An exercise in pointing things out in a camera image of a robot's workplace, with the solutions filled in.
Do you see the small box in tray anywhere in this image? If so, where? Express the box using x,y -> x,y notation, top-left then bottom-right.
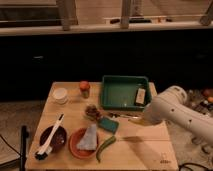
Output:
135,88 -> 146,105

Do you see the green chili pepper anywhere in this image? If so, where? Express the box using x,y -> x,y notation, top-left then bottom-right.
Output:
96,136 -> 116,163

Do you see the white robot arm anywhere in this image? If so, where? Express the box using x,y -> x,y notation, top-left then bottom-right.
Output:
143,86 -> 213,145

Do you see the orange-lid spice jar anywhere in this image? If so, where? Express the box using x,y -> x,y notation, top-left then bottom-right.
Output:
79,81 -> 90,98

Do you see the green plastic tray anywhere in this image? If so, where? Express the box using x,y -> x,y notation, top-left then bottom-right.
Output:
100,75 -> 152,111

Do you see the metal knife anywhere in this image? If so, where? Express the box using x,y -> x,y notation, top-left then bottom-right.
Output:
108,113 -> 138,119

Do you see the orange plate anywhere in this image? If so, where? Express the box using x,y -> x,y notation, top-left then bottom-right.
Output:
68,128 -> 97,160

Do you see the white cup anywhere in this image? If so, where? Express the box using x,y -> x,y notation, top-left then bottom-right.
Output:
52,88 -> 68,104

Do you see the teal sponge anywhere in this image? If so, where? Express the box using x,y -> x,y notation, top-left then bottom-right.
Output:
98,117 -> 119,134

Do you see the glass bowl with nuts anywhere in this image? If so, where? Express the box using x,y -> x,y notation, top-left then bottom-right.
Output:
85,104 -> 101,120

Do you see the white folded cloth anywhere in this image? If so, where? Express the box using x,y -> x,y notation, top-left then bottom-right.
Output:
77,124 -> 97,150

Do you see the black stand post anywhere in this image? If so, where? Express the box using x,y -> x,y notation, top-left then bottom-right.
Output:
19,125 -> 29,171

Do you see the dark brown bowl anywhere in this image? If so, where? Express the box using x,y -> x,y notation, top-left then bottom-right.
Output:
39,126 -> 67,153

